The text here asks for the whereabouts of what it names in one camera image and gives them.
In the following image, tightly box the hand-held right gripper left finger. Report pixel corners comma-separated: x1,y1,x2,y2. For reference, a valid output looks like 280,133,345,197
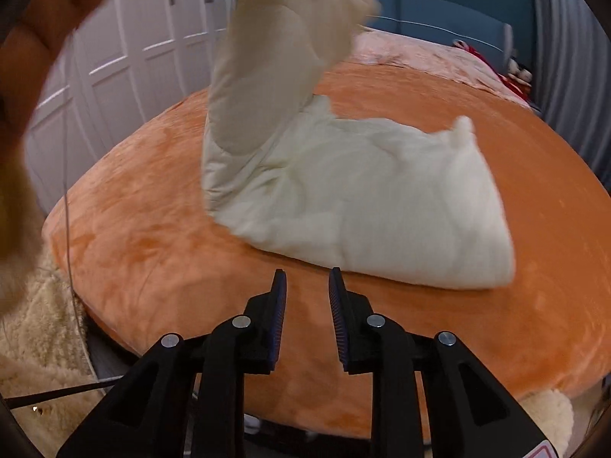
56,268,288,458

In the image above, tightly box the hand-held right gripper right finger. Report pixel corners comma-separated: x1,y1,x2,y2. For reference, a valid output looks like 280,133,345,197
328,267,561,458

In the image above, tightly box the white quilted jacket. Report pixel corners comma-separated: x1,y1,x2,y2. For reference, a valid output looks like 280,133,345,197
200,0,517,292

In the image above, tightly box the person's left forearm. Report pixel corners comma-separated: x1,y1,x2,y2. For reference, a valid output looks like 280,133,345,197
0,0,126,168

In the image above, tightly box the white panelled wardrobe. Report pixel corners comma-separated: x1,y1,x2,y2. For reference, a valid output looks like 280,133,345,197
24,0,239,215

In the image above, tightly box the orange plush blanket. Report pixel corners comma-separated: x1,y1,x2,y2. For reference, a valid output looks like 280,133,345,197
42,60,611,440

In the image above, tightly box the blue upholstered headboard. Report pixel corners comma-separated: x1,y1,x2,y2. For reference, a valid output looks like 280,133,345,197
367,0,516,58

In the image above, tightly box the pink quilt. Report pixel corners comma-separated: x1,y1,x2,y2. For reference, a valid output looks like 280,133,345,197
351,31,533,108

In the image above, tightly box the red cloth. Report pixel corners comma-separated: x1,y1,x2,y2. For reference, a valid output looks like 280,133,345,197
461,40,530,103

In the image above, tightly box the cream fleece clothing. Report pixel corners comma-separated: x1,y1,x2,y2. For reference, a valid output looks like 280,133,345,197
520,389,574,458

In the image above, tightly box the cream fluffy rug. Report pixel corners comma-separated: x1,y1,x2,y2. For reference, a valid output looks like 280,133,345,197
0,143,115,458

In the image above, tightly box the grey curtain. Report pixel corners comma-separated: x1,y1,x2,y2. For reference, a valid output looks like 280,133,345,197
530,0,611,177

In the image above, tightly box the black cable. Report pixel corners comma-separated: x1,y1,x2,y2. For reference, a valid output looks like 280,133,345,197
0,381,113,408

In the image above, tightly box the thin grey cable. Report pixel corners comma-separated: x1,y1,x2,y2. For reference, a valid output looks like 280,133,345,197
62,29,82,339

